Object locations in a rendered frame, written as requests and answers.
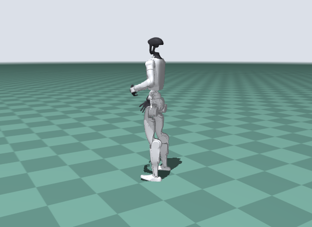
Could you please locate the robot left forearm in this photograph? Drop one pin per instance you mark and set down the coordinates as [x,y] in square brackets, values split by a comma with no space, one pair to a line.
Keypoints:
[139,87]

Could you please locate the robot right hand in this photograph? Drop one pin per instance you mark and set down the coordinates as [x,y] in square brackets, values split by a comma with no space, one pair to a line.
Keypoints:
[145,104]

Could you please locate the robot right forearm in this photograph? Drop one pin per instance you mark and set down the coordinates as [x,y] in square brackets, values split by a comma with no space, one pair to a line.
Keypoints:
[150,96]

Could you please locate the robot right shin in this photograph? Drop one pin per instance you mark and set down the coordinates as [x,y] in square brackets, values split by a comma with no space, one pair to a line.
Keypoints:
[164,152]

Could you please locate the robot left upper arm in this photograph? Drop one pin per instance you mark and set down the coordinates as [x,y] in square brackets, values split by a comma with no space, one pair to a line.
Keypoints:
[150,65]

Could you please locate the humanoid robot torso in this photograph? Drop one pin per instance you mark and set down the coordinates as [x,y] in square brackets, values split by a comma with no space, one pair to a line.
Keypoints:
[159,77]

